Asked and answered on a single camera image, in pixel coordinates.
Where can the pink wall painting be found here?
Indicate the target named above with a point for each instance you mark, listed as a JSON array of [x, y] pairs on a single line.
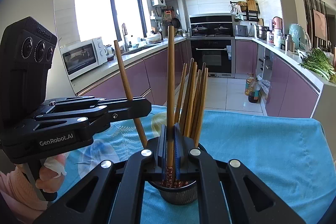
[[319, 24]]

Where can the steel kitchen faucet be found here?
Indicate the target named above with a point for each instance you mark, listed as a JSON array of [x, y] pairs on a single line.
[[125, 37]]

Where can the light green appliance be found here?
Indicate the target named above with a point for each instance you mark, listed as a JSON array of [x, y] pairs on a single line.
[[299, 36]]

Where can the kitchen window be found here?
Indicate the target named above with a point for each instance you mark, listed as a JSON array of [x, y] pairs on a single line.
[[105, 3]]

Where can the person's left hand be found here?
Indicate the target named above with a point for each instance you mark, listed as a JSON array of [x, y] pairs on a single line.
[[51, 176]]

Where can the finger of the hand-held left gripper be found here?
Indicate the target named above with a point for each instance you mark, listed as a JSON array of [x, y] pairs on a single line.
[[118, 115], [78, 104]]

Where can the black pot with glass lid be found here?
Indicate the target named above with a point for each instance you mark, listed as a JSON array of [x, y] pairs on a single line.
[[221, 30], [200, 30]]

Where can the black mesh pen holder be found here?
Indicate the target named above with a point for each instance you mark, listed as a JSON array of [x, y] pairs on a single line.
[[178, 192]]

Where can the black integrated stove oven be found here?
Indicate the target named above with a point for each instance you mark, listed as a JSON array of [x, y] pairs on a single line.
[[211, 53]]

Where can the small red bowl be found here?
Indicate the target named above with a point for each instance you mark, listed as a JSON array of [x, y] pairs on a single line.
[[110, 57]]

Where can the white ceramic pot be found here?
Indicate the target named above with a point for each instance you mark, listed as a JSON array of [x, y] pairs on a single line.
[[153, 38]]

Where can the bunch of wooden chopsticks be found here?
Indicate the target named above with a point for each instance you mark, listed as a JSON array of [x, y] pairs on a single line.
[[194, 98]]

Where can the leafy green vegetables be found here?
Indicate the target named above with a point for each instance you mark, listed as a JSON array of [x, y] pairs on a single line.
[[316, 65]]

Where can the steel stockpot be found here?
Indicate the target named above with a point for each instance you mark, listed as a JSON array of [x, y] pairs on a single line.
[[262, 32]]

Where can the blue floral tablecloth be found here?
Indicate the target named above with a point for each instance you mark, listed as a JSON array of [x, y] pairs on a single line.
[[262, 155]]

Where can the white jar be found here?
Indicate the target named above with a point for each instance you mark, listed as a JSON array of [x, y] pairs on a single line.
[[279, 39]]

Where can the clear plastic bag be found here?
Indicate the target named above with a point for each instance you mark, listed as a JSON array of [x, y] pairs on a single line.
[[264, 86]]

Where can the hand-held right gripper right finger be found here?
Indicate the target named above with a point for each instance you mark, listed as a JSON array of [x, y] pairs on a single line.
[[178, 158]]

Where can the red-tipped wooden chopstick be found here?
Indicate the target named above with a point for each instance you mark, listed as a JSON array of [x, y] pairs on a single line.
[[171, 82], [126, 82]]

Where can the hanging black frying pan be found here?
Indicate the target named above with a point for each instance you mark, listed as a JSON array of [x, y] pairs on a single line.
[[176, 22]]

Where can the oil bottles on floor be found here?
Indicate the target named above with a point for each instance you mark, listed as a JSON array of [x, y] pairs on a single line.
[[254, 94]]

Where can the white microwave oven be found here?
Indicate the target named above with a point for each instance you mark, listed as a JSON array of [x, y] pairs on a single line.
[[82, 58]]

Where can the black wall rack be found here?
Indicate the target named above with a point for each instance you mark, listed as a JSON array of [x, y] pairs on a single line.
[[250, 16]]

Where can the steel thermos bottle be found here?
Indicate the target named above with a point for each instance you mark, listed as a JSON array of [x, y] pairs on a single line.
[[289, 43]]

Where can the pink kitchen base cabinet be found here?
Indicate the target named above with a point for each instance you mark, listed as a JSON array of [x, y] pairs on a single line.
[[147, 74], [286, 87]]

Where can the silver toaster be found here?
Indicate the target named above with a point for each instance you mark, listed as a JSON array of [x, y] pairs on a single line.
[[241, 30]]

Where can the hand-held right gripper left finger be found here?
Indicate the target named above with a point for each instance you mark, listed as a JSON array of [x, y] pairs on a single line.
[[164, 161]]

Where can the pink electric kettle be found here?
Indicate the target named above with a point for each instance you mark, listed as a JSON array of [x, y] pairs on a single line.
[[277, 23]]

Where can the wooden cutting board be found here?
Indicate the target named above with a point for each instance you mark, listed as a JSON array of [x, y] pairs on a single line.
[[252, 5]]

